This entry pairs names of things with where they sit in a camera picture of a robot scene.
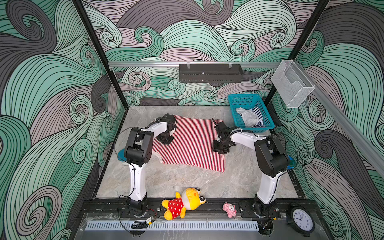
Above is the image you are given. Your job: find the red white striped tank top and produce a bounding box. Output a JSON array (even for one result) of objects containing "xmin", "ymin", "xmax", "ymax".
[{"xmin": 153, "ymin": 115, "xmax": 226, "ymax": 173}]

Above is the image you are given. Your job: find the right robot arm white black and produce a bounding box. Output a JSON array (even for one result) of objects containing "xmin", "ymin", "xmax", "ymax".
[{"xmin": 213, "ymin": 121, "xmax": 290, "ymax": 215}]

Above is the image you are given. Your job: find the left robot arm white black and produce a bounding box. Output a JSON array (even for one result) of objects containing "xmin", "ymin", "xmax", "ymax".
[{"xmin": 118, "ymin": 114, "xmax": 177, "ymax": 215}]

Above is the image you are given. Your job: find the grey tank top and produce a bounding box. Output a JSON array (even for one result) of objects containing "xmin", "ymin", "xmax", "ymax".
[{"xmin": 236, "ymin": 108, "xmax": 259, "ymax": 128}]

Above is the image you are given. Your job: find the blue white striped tank top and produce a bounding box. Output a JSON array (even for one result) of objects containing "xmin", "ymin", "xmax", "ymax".
[{"xmin": 253, "ymin": 107, "xmax": 264, "ymax": 128}]

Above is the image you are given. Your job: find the teal plastic basket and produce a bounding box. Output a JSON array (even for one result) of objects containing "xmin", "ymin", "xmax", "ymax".
[{"xmin": 228, "ymin": 94, "xmax": 275, "ymax": 133}]

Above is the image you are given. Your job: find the teal round lid left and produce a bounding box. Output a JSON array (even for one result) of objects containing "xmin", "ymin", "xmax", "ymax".
[{"xmin": 117, "ymin": 149, "xmax": 127, "ymax": 162}]

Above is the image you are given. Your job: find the yellow plush toy red dress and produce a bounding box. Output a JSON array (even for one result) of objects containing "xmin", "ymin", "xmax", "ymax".
[{"xmin": 162, "ymin": 188, "xmax": 206, "ymax": 221}]

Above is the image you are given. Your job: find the black perforated metal shelf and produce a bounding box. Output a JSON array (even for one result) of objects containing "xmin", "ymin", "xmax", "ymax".
[{"xmin": 179, "ymin": 65, "xmax": 244, "ymax": 86}]

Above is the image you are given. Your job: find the small pink plush toy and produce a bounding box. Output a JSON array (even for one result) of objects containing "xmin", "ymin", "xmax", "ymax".
[{"xmin": 223, "ymin": 202, "xmax": 237, "ymax": 218}]

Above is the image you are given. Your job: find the aluminium rail back wall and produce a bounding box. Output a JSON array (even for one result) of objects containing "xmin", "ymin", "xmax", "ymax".
[{"xmin": 108, "ymin": 61, "xmax": 280, "ymax": 68}]

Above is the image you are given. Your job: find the aluminium rail wall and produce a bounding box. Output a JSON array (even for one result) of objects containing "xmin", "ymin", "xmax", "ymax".
[
  {"xmin": 302, "ymin": 66, "xmax": 384, "ymax": 175},
  {"xmin": 108, "ymin": 61, "xmax": 280, "ymax": 68}
]

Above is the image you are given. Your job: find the clear plastic wall bin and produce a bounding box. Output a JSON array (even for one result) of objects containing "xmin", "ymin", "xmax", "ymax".
[{"xmin": 271, "ymin": 60, "xmax": 315, "ymax": 108}]

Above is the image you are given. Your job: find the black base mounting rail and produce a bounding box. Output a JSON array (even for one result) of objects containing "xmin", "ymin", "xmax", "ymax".
[{"xmin": 80, "ymin": 198, "xmax": 321, "ymax": 221}]

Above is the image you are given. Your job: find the black round wall clock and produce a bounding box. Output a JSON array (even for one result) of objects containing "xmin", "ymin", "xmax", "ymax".
[{"xmin": 287, "ymin": 205, "xmax": 316, "ymax": 236}]

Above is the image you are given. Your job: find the white slotted cable duct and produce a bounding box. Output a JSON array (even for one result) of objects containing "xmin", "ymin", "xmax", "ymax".
[{"xmin": 85, "ymin": 220, "xmax": 259, "ymax": 232}]

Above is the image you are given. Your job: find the aluminium rail right wall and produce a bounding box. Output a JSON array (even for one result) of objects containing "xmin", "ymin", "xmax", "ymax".
[{"xmin": 302, "ymin": 66, "xmax": 384, "ymax": 175}]

